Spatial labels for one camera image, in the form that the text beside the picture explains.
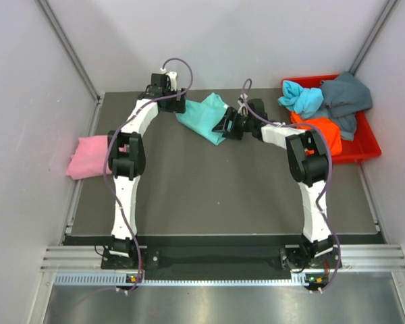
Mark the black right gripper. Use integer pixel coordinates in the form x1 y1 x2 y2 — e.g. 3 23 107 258
213 107 255 140

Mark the teal t shirt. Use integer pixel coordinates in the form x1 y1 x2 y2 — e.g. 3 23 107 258
176 92 228 145

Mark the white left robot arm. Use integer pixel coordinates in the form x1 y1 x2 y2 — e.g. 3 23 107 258
107 68 186 268

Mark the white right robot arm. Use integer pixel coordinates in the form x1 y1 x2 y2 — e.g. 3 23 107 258
212 99 333 273

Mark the light blue t shirt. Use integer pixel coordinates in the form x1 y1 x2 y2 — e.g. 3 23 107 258
278 80 324 119

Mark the pink folded t shirt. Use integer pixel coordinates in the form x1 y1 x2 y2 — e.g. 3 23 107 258
66 135 108 180

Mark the orange t shirt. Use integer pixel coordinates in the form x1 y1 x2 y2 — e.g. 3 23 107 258
290 112 342 156

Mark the grey blue t shirt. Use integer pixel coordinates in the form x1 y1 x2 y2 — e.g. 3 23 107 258
314 72 373 141

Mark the red plastic bin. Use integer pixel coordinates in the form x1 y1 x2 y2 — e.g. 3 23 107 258
281 74 381 164

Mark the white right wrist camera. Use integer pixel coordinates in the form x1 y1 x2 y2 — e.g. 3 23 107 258
238 94 248 117

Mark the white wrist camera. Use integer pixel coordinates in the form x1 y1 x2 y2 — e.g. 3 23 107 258
238 94 248 117
160 67 178 92

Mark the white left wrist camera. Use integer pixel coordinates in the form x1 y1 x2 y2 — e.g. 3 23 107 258
160 67 178 92

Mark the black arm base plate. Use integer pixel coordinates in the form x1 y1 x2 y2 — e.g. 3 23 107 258
102 246 339 274

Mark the grey slotted cable duct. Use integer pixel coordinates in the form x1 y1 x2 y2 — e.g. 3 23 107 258
54 273 323 287

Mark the aluminium frame rail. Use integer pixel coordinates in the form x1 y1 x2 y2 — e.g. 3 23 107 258
40 244 405 277

